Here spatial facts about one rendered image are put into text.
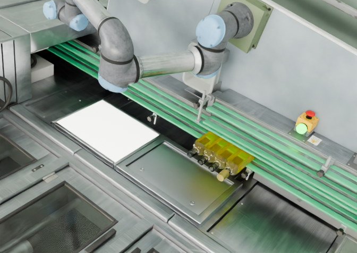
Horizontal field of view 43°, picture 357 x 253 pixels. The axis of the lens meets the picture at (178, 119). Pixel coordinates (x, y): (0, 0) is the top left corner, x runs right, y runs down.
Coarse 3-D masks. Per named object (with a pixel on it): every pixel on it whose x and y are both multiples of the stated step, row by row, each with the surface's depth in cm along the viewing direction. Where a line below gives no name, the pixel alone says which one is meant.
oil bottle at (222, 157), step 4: (232, 144) 201; (224, 148) 197; (228, 148) 198; (232, 148) 198; (236, 148) 199; (220, 152) 195; (224, 152) 195; (228, 152) 196; (232, 152) 196; (236, 152) 197; (216, 156) 193; (220, 156) 192; (224, 156) 193; (228, 156) 193; (216, 160) 192; (220, 160) 191; (224, 160) 191; (220, 164) 191; (224, 164) 192; (220, 168) 193
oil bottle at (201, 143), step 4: (208, 132) 205; (204, 136) 202; (208, 136) 202; (212, 136) 203; (216, 136) 203; (196, 140) 198; (200, 140) 199; (204, 140) 199; (208, 140) 200; (212, 140) 201; (196, 144) 197; (200, 144) 197; (204, 144) 197; (208, 144) 198; (192, 148) 199; (200, 148) 196; (204, 148) 196; (200, 152) 197
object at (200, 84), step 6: (186, 72) 219; (186, 78) 221; (192, 78) 223; (198, 78) 223; (210, 78) 218; (186, 84) 220; (192, 84) 219; (198, 84) 220; (204, 84) 220; (210, 84) 220; (198, 90) 217; (210, 90) 212
